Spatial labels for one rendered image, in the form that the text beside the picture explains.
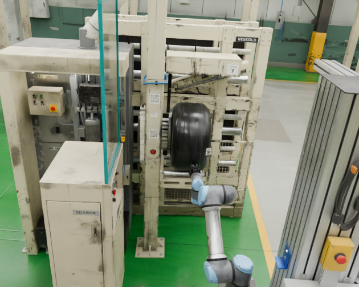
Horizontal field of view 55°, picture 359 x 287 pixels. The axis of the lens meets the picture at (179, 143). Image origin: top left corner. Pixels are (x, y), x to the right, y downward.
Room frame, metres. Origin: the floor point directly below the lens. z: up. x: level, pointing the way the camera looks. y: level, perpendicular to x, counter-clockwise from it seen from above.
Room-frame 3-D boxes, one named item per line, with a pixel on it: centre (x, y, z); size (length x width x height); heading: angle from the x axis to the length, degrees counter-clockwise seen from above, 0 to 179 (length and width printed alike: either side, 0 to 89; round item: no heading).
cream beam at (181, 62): (2.87, -0.15, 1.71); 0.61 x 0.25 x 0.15; 94
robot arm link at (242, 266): (1.44, -0.39, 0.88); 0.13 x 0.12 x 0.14; 101
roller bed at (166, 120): (2.93, 0.20, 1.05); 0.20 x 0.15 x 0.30; 94
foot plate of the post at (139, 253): (2.53, 0.21, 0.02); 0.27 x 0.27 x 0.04; 4
